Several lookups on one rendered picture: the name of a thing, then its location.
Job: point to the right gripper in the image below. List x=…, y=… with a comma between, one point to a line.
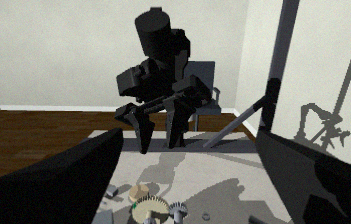
x=190, y=92

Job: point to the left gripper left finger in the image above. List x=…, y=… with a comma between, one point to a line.
x=66, y=188

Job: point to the grey camshaft with large gear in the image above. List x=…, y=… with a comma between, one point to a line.
x=150, y=207

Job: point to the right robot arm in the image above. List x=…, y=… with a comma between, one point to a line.
x=157, y=39

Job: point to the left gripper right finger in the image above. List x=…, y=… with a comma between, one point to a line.
x=315, y=188

